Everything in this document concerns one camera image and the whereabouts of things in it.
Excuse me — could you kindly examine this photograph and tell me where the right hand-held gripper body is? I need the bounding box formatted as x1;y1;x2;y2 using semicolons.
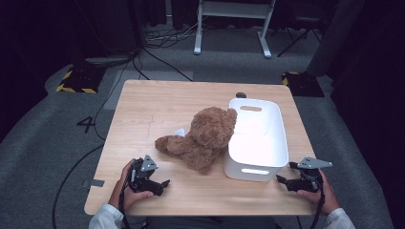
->
286;156;333;194

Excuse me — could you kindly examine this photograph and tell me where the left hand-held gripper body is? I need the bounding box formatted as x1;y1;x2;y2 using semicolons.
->
128;155;160;194

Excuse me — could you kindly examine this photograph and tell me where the white plastic storage bin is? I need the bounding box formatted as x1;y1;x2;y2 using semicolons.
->
224;97;290;183

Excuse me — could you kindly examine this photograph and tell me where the brown teddy bear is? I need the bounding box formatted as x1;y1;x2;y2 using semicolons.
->
154;106;239;176

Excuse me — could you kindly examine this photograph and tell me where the person's left hand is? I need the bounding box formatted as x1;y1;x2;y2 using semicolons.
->
108;158;155;212

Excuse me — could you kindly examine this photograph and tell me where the person's right hand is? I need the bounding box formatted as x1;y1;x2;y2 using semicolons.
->
296;169;341;217

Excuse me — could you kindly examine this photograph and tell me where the grey tape piece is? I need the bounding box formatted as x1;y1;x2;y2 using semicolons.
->
82;178;106;189

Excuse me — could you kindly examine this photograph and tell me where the grey stand base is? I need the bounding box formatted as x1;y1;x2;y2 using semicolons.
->
83;53;141;69

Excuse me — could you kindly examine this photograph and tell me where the black tripod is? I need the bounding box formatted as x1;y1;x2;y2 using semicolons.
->
276;13;323;58

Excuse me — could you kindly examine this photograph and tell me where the dark curtain column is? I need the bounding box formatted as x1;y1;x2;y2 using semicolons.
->
306;0;366;77

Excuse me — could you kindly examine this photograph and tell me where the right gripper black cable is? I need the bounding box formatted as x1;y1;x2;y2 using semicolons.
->
309;173;327;229

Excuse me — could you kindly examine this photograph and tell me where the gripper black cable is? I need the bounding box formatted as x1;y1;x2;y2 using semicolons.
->
117;168;135;229
309;173;327;229

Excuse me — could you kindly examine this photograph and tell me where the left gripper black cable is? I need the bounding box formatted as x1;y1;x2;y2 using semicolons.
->
117;168;135;229

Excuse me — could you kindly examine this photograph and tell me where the thick black floor cable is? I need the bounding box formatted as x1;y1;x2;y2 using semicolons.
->
51;142;106;229

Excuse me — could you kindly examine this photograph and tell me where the black yellow striped base plate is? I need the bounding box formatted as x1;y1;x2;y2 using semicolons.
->
55;64;107;94
281;71;326;98

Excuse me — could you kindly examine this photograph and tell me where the thin black floor cable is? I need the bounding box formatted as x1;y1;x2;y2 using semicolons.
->
93;53;142;141

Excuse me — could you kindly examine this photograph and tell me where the bundle of floor cables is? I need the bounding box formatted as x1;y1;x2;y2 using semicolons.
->
143;18;200;50

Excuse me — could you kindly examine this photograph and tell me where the white desk frame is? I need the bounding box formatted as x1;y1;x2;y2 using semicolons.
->
193;0;277;59

